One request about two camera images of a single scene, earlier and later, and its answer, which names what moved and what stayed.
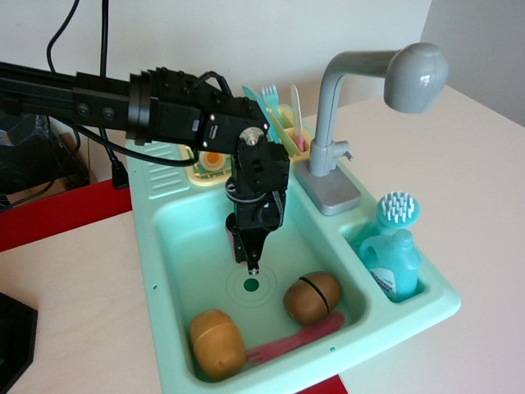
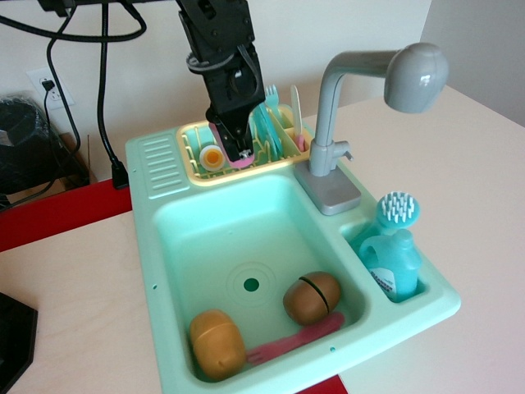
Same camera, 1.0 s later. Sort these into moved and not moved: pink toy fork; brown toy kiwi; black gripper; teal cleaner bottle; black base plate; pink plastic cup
Moved: pink plastic cup; black gripper
Not moved: teal cleaner bottle; black base plate; brown toy kiwi; pink toy fork
